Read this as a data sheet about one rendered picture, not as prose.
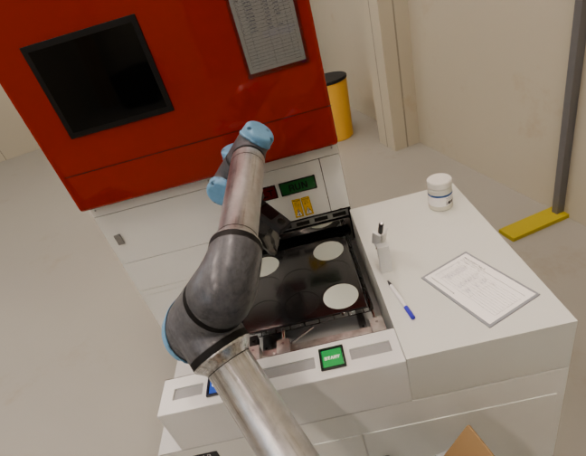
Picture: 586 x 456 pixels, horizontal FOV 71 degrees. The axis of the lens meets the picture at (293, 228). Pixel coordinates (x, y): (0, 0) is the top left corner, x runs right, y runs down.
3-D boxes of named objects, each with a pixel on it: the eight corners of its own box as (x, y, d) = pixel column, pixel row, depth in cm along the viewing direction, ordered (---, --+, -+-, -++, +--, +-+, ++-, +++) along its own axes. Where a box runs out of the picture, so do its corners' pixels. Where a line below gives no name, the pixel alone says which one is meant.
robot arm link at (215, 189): (217, 165, 94) (233, 144, 102) (198, 196, 100) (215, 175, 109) (246, 184, 95) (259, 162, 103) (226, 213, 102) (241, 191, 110)
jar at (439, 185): (425, 203, 129) (422, 176, 124) (447, 197, 129) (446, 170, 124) (433, 213, 123) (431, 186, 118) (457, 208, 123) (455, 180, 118)
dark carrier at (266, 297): (246, 261, 140) (245, 259, 140) (344, 236, 138) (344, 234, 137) (243, 337, 111) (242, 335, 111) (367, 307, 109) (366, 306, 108)
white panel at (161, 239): (143, 292, 153) (88, 202, 132) (355, 239, 147) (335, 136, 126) (141, 298, 150) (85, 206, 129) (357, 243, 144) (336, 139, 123)
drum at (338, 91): (363, 135, 432) (353, 74, 399) (327, 147, 427) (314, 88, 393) (347, 125, 466) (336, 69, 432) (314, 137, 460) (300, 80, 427)
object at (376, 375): (186, 413, 104) (164, 380, 97) (400, 365, 100) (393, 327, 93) (181, 450, 96) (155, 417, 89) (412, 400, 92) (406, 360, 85)
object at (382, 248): (374, 261, 112) (367, 221, 105) (389, 257, 112) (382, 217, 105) (380, 275, 107) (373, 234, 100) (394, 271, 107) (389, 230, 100)
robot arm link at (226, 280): (206, 280, 58) (240, 108, 93) (179, 317, 65) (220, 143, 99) (277, 305, 62) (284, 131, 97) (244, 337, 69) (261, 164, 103)
